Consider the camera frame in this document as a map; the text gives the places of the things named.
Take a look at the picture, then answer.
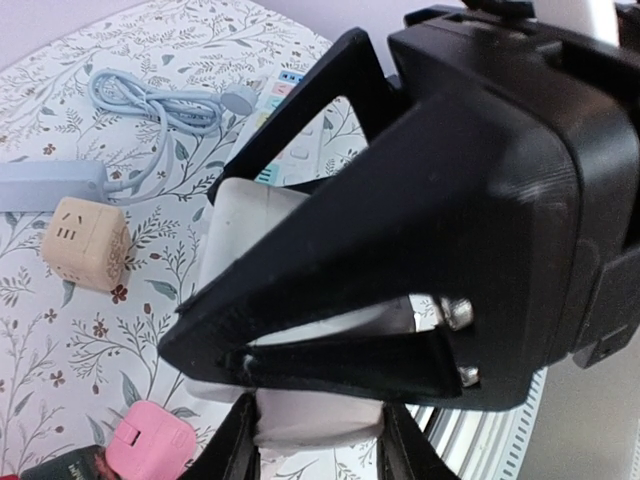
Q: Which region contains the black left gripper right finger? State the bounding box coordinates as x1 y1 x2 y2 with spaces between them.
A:
377 403 459 480

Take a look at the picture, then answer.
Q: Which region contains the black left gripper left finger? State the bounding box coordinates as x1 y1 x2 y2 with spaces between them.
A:
184 393 260 480

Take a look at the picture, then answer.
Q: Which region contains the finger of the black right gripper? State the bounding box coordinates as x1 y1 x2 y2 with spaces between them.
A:
209 28 409 203
158 93 575 410

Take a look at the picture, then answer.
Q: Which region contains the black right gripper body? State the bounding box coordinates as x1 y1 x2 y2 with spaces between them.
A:
388 2 639 368

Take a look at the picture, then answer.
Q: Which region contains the white colourful power strip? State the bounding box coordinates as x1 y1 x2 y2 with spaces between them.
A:
249 69 361 191

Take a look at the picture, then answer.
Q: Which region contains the pink plug adapter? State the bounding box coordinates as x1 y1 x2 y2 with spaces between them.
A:
105 400 197 480

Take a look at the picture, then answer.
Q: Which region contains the dark green cube socket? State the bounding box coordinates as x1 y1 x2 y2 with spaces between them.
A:
19 445 120 480

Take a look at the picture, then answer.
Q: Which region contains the light blue cable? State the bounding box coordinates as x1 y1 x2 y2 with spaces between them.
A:
87 68 264 201

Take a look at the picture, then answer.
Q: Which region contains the white plug block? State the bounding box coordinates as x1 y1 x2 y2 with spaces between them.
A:
198 178 416 454

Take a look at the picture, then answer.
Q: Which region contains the yellow cube socket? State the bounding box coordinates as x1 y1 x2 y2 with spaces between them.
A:
41 197 131 292

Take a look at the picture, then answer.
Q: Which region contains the blue power strip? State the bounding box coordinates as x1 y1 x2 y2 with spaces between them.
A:
1 161 107 213

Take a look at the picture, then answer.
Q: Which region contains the floral table cloth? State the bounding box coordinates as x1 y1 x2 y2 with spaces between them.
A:
0 0 401 480

